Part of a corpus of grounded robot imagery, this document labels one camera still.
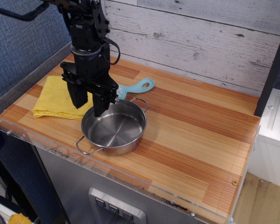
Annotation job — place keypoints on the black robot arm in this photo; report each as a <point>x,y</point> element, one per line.
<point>88,29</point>

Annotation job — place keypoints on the silver button control panel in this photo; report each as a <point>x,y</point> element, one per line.
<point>116,206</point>

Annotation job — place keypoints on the black right upright post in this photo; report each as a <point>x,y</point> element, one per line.
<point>269,84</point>

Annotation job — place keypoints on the small metal pan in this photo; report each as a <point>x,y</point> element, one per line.
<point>118,130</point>

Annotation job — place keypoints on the yellow object bottom left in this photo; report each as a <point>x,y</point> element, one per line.
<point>19,219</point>

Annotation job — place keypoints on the clear acrylic edge guard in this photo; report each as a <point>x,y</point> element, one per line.
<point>194,150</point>

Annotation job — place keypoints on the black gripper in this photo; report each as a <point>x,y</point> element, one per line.
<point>90,73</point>

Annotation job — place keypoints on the stainless steel cabinet front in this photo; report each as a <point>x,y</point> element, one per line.
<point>73,180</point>

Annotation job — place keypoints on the yellow folded cloth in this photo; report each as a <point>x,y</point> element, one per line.
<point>55,101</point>

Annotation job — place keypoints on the light blue scrub brush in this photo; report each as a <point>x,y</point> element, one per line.
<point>142,86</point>

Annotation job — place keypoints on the white side unit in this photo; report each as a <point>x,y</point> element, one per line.
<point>264,161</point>

